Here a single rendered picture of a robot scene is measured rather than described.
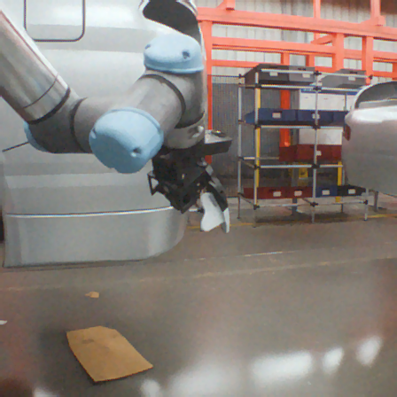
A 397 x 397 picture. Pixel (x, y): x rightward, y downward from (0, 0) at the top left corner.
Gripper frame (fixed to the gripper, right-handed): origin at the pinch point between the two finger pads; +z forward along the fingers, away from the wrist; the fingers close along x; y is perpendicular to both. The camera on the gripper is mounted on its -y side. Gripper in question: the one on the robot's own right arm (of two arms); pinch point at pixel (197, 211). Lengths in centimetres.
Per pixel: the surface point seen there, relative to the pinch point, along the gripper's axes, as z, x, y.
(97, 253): 44, -38, 4
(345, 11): 468, -391, -1059
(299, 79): 244, -171, -386
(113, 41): -2, -58, -33
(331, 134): 364, -141, -455
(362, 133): 117, -24, -183
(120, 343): 162, -66, -1
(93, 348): 156, -73, 12
